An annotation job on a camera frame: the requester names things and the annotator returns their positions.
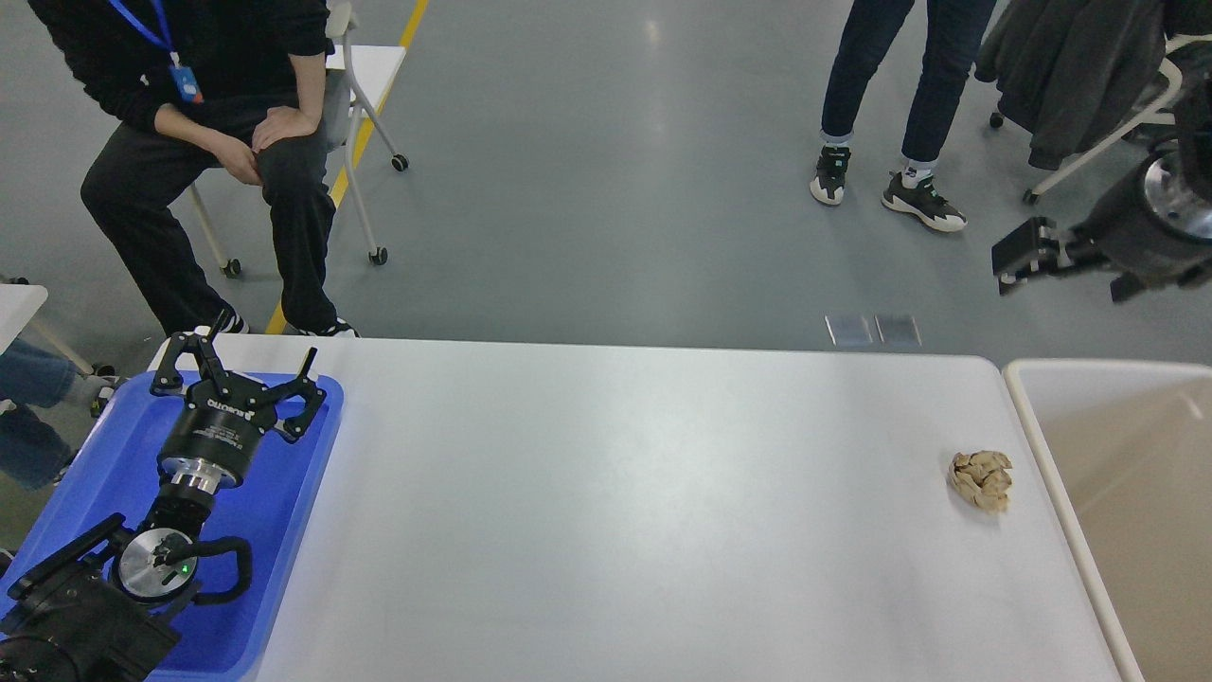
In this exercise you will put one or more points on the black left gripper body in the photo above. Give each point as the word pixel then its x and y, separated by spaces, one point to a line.
pixel 218 431

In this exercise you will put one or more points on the small white side table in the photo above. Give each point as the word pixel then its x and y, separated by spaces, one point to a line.
pixel 20 303

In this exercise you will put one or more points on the person in blue jeans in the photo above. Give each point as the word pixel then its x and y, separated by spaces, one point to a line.
pixel 32 452

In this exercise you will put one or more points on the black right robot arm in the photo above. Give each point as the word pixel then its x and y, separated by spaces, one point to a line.
pixel 1190 142

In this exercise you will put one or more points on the beige plastic bin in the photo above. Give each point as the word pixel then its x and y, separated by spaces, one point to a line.
pixel 1125 452

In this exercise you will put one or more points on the floor metal plate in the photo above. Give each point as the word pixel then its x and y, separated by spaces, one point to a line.
pixel 849 330
pixel 898 330

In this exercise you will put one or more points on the white table behind chair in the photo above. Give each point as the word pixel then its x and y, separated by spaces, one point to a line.
pixel 375 67

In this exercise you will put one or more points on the grey white wheeled chair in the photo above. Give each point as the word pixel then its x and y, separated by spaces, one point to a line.
pixel 347 114

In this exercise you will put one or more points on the crumpled brown paper ball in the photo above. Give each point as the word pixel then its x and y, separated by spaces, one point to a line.
pixel 983 479

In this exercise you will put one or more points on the blue plastic tray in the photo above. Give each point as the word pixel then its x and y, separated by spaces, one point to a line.
pixel 116 472

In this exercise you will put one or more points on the dark jacket on chair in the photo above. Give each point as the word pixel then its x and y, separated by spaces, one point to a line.
pixel 1069 71

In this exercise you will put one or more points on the white chair right background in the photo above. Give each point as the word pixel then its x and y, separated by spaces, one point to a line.
pixel 1153 107

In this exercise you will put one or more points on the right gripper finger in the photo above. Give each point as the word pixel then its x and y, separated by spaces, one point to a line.
pixel 1130 285
pixel 1039 248

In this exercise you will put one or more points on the right floor metal plate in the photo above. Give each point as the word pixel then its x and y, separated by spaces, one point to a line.
pixel 898 330

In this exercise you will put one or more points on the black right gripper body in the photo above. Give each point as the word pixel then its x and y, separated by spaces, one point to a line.
pixel 1155 220

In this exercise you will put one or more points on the person in black clothes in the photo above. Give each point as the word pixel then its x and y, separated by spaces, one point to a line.
pixel 200 85

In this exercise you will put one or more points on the left floor metal plate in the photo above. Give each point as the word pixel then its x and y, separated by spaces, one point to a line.
pixel 849 330

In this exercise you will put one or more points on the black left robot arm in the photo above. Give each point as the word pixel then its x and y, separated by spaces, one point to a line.
pixel 101 607

